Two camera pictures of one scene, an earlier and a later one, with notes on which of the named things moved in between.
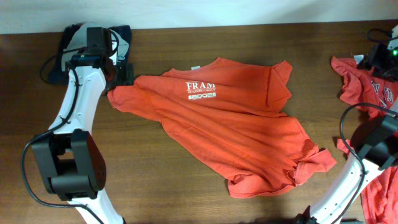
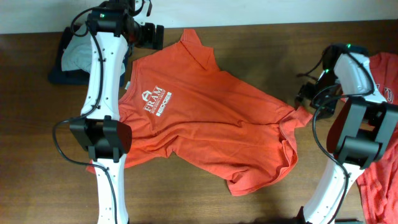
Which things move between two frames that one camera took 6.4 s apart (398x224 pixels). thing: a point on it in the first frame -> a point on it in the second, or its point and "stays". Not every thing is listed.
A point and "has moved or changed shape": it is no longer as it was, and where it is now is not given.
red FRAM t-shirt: (227, 111) has moved or changed shape
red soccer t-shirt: (374, 97) stays
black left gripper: (125, 74) -> (149, 42)
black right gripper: (372, 58) -> (306, 91)
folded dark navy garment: (124, 74) stays
